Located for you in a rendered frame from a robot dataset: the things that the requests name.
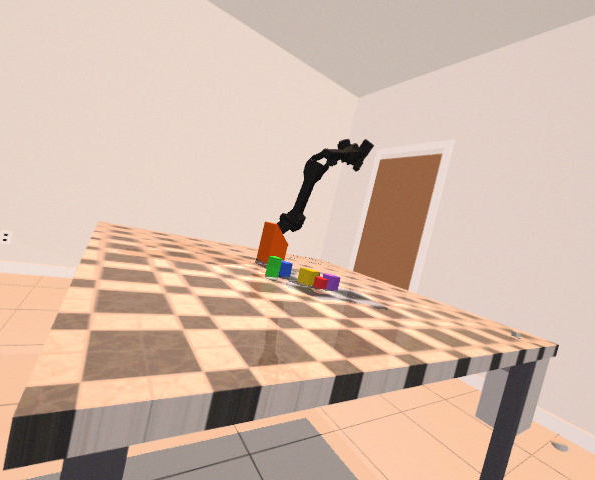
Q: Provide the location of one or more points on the yellow block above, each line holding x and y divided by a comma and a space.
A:
307, 276

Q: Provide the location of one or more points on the purple block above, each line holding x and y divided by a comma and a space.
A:
333, 281

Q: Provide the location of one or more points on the blue cube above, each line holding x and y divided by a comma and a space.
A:
285, 269

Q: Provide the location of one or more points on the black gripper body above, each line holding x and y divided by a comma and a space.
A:
334, 162

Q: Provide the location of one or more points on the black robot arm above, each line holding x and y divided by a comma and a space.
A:
313, 172

